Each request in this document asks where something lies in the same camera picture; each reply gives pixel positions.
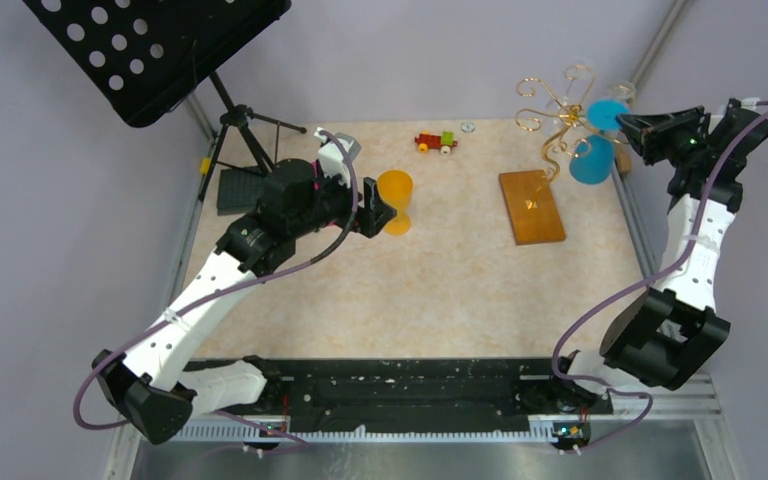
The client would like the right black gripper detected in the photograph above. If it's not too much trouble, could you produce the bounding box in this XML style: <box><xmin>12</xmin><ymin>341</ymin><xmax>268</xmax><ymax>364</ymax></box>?
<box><xmin>614</xmin><ymin>105</ymin><xmax>705</xmax><ymax>168</ymax></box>

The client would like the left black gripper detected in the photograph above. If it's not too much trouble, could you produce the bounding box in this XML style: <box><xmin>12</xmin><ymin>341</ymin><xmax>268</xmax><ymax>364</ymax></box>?
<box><xmin>290</xmin><ymin>161</ymin><xmax>396</xmax><ymax>238</ymax></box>

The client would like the yellow wine glass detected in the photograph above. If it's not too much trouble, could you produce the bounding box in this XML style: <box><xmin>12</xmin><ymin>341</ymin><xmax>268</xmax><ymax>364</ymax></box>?
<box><xmin>377</xmin><ymin>170</ymin><xmax>414</xmax><ymax>236</ymax></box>

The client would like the blue wine glass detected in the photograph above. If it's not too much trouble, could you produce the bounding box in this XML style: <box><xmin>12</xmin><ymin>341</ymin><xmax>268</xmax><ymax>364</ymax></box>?
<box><xmin>569</xmin><ymin>98</ymin><xmax>629</xmax><ymax>185</ymax></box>

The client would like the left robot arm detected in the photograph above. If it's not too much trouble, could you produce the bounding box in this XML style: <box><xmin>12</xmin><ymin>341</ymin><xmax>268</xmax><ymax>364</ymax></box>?
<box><xmin>93</xmin><ymin>159</ymin><xmax>396</xmax><ymax>445</ymax></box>

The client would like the clear wine glass right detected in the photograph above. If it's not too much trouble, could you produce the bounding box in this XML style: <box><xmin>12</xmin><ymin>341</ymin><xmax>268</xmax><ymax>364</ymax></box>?
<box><xmin>606</xmin><ymin>80</ymin><xmax>637</xmax><ymax>105</ymax></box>

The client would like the clear wine glass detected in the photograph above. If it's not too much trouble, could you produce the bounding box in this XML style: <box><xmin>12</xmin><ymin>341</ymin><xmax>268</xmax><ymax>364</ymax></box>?
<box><xmin>563</xmin><ymin>57</ymin><xmax>597</xmax><ymax>102</ymax></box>
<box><xmin>606</xmin><ymin>80</ymin><xmax>637</xmax><ymax>105</ymax></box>

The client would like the clear wine glass back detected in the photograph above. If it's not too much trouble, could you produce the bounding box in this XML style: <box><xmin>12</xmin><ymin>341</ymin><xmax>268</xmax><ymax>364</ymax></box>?
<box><xmin>563</xmin><ymin>57</ymin><xmax>597</xmax><ymax>102</ymax></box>

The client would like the gold wine glass rack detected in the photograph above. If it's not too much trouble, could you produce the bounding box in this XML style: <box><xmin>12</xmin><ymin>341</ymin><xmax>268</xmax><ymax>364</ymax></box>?
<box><xmin>499</xmin><ymin>77</ymin><xmax>628</xmax><ymax>246</ymax></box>

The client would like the colourful toy train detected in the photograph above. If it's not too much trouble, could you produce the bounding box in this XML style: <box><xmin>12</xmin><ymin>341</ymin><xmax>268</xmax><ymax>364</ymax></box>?
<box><xmin>414</xmin><ymin>131</ymin><xmax>458</xmax><ymax>155</ymax></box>

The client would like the black foot pedal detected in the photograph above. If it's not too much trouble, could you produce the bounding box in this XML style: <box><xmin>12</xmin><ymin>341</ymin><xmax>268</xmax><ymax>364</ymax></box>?
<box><xmin>216</xmin><ymin>166</ymin><xmax>265</xmax><ymax>216</ymax></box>

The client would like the black perforated music stand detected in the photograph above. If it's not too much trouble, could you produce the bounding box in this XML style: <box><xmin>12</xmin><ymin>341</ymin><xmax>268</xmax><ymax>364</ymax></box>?
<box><xmin>25</xmin><ymin>0</ymin><xmax>292</xmax><ymax>175</ymax></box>

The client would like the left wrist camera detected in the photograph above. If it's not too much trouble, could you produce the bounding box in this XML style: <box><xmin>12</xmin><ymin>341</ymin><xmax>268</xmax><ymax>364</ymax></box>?
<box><xmin>313</xmin><ymin>127</ymin><xmax>361</xmax><ymax>188</ymax></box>

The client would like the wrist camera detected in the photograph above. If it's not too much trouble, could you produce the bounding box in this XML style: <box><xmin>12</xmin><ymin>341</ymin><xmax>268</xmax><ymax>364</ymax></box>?
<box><xmin>735</xmin><ymin>97</ymin><xmax>761</xmax><ymax>112</ymax></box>
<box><xmin>313</xmin><ymin>127</ymin><xmax>361</xmax><ymax>188</ymax></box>

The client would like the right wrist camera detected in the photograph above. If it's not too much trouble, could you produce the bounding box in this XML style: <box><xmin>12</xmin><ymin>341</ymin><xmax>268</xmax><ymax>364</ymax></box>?
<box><xmin>735</xmin><ymin>97</ymin><xmax>761</xmax><ymax>112</ymax></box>

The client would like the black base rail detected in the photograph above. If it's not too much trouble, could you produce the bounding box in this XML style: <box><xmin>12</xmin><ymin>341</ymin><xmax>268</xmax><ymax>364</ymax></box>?
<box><xmin>178</xmin><ymin>355</ymin><xmax>617</xmax><ymax>436</ymax></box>

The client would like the aluminium frame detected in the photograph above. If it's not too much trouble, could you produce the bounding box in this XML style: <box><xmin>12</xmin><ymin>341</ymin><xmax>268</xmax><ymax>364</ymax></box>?
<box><xmin>101</xmin><ymin>377</ymin><xmax>743</xmax><ymax>480</ymax></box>

